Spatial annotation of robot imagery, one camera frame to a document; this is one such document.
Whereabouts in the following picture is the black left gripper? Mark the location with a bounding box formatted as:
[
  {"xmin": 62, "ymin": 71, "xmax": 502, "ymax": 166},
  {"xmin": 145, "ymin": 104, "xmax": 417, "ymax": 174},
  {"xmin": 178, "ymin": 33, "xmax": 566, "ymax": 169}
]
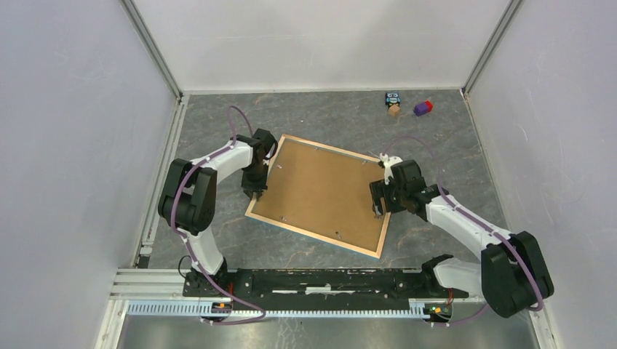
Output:
[{"xmin": 242, "ymin": 162, "xmax": 268, "ymax": 201}]

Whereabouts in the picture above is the brown cardboard backing board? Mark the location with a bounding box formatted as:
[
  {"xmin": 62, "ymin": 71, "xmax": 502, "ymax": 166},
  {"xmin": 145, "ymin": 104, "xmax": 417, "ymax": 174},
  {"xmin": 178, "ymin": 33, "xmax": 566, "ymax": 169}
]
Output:
[{"xmin": 251, "ymin": 140, "xmax": 386, "ymax": 253}]

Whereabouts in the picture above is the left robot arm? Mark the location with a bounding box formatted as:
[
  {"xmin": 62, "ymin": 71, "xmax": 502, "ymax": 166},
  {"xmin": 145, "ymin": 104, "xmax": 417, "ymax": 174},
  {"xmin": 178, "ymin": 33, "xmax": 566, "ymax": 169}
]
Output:
[{"xmin": 157, "ymin": 129, "xmax": 278, "ymax": 297}]

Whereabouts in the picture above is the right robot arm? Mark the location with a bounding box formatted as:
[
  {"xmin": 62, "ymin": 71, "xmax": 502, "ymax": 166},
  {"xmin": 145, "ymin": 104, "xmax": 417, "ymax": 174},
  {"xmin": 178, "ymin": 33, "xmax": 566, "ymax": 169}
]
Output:
[{"xmin": 369, "ymin": 154, "xmax": 554, "ymax": 318}]

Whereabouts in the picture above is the small wooden cube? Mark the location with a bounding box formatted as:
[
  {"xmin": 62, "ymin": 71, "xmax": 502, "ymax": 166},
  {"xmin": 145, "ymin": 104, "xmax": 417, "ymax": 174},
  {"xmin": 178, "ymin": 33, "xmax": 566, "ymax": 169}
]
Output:
[{"xmin": 388, "ymin": 105, "xmax": 401, "ymax": 117}]

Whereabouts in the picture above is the purple and red block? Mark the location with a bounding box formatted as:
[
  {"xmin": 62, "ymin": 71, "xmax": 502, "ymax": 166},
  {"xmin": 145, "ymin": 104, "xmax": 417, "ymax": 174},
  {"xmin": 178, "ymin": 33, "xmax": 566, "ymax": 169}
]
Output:
[{"xmin": 413, "ymin": 100, "xmax": 434, "ymax": 116}]

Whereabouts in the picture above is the blue owl toy block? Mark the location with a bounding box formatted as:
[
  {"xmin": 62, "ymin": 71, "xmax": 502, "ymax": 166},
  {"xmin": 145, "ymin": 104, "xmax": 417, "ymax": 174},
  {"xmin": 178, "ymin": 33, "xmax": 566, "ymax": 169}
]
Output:
[{"xmin": 384, "ymin": 92, "xmax": 401, "ymax": 108}]

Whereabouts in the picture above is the light blue toothed strip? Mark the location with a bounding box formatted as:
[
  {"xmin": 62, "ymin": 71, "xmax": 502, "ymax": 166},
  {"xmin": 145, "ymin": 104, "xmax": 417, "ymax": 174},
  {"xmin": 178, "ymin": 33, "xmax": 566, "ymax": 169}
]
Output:
[{"xmin": 126, "ymin": 300, "xmax": 428, "ymax": 319}]

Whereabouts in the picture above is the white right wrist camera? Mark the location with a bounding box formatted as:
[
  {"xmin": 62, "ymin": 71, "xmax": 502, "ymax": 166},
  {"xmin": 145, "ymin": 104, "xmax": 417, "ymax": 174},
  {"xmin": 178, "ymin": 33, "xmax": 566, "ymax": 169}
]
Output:
[{"xmin": 378, "ymin": 153, "xmax": 403, "ymax": 169}]

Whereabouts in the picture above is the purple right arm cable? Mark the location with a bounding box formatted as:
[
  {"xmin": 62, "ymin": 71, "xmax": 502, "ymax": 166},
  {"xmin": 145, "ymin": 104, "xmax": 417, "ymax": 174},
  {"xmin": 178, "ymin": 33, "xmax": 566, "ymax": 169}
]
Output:
[{"xmin": 381, "ymin": 135, "xmax": 546, "ymax": 329}]

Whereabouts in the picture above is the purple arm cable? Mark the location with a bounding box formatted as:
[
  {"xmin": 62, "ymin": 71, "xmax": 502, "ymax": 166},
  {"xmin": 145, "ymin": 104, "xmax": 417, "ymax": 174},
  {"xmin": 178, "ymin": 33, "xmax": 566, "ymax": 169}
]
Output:
[
  {"xmin": 381, "ymin": 135, "xmax": 546, "ymax": 329},
  {"xmin": 170, "ymin": 105, "xmax": 267, "ymax": 326}
]

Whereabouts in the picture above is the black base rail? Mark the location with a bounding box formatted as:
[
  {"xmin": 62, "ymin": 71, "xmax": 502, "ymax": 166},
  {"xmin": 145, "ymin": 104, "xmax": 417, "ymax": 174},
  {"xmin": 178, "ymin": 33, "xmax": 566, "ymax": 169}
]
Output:
[{"xmin": 183, "ymin": 268, "xmax": 453, "ymax": 312}]

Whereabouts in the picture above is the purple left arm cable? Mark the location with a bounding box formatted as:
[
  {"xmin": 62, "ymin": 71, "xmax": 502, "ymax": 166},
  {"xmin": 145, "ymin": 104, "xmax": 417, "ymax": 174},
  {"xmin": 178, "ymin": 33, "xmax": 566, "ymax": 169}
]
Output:
[{"xmin": 170, "ymin": 105, "xmax": 267, "ymax": 326}]

